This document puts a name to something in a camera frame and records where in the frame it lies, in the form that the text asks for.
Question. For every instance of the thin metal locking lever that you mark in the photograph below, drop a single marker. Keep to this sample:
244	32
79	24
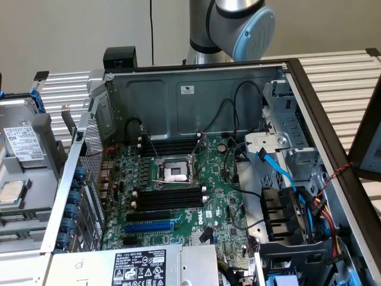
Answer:
150	143

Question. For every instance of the silver CPU chip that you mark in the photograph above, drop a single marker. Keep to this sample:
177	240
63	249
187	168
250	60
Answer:
10	192

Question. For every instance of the CPU socket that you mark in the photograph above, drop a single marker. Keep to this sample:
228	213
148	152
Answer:
174	172

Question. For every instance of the black plastic fan shroud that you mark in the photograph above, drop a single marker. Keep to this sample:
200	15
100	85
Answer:
279	214

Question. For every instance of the black table end cap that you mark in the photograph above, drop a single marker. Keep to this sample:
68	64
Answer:
41	75
373	52

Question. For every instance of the white case label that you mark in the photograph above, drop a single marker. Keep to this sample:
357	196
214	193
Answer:
187	89

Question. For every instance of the silver socket cover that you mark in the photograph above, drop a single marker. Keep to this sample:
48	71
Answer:
193	167

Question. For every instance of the open metal PC case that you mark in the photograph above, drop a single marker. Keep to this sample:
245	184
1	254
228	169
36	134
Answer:
166	113

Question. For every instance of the grey parts rack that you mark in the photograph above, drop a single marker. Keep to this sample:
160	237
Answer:
44	140

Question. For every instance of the green RAM stick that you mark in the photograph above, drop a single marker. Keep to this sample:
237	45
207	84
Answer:
18	237
21	214

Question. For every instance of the blue round slot clip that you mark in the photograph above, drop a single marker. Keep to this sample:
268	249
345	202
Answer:
73	198
63	239
80	173
67	225
71	211

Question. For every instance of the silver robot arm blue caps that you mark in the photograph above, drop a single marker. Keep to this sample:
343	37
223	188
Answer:
208	24

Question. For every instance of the black box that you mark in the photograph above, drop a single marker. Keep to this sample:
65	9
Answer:
119	58

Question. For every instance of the green Dell motherboard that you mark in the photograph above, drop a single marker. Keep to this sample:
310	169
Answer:
214	178

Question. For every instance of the silver rear port block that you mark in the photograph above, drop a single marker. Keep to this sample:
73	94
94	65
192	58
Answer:
107	170

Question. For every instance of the black plastic disk bay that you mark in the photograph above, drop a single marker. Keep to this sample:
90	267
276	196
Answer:
303	259

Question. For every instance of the round coin battery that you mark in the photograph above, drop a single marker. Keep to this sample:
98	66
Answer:
221	147

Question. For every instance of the short black expansion slot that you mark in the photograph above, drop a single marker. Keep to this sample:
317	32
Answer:
132	241

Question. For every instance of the silver power supply unit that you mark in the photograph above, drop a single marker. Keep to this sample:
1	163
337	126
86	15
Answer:
196	265

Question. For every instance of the black white supply label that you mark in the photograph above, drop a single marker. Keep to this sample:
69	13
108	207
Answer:
140	268

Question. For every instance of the long black expansion slot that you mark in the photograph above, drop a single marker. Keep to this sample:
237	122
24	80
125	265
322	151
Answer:
149	216

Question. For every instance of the black RAM slot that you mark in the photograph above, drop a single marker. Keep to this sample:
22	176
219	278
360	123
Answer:
169	149
169	153
169	139
169	208
169	197
169	192
169	144
169	203

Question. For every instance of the blue plastic disk rail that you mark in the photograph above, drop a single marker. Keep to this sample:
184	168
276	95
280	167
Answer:
37	101

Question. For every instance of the silver finned heatsink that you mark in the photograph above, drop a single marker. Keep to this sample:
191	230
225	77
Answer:
201	237

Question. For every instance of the dark framed panel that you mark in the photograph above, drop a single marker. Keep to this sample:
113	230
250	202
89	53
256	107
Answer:
361	143

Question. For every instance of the silver hard disk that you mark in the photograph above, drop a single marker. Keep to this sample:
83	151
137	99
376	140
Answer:
21	140

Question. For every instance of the blue expansion slot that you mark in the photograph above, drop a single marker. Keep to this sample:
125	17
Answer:
149	228

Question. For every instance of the silver metal disk bay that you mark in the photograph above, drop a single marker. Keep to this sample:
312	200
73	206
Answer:
262	140

